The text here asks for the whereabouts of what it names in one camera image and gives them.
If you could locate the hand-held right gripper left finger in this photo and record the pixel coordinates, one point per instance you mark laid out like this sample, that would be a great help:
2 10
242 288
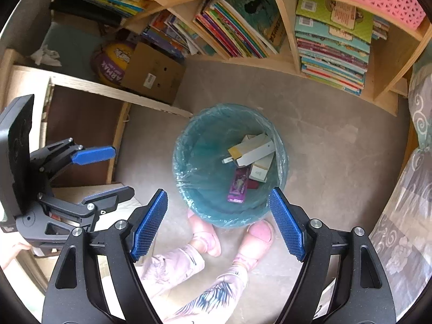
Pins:
150 224

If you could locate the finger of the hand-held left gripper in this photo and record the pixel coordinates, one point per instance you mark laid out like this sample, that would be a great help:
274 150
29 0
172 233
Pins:
108 197
94 153

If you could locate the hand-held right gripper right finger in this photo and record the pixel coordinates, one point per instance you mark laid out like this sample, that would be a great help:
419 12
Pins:
287 224

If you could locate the red packet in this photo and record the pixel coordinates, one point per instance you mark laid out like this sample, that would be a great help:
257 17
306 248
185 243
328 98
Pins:
253 185

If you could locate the purple packet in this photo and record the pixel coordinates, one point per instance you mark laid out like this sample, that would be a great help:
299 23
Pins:
239 185

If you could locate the white yellow carton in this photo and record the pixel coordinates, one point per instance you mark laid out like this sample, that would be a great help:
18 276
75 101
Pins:
254 150

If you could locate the trash bin with teal liner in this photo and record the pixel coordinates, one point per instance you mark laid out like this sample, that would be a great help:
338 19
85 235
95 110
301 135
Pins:
206 148

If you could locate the person's left hand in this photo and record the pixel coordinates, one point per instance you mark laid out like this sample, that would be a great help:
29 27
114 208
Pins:
11 254

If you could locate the pink sandal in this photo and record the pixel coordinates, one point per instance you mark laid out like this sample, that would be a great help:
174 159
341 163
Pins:
204 233
258 239

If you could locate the person's left leg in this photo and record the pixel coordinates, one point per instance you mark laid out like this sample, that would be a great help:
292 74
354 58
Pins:
172 266

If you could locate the person's leg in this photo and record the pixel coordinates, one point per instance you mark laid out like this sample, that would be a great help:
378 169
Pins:
209 297
172 266

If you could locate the wooden low cabinet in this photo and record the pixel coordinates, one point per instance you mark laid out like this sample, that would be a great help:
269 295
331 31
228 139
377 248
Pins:
101 89

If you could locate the yellow purple round tin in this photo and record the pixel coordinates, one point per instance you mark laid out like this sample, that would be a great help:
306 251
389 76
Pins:
109 64

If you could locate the person's right leg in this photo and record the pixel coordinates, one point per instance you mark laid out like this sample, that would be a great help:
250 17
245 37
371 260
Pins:
209 297

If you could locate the brown cardboard box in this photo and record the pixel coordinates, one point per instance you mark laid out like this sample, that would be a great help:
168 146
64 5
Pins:
153 71

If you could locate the crumpled white tissue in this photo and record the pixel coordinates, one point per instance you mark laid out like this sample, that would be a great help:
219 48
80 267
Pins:
45 55

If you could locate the grey patterned bedsheet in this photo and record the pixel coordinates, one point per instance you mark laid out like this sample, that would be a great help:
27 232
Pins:
401 226

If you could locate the row of small colourful books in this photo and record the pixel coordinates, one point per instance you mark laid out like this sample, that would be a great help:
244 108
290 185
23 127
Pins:
168 33

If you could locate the black folder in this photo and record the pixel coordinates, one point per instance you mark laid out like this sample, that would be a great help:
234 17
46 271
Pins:
84 11

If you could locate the wooden bookshelf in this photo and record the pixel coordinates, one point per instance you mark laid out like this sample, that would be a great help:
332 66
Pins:
290 64

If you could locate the tall stack of flat books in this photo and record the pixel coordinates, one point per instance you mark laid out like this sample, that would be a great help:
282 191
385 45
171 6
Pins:
332 44

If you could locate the row of leaning picture books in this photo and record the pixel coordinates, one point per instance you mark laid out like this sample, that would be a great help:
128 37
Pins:
236 27

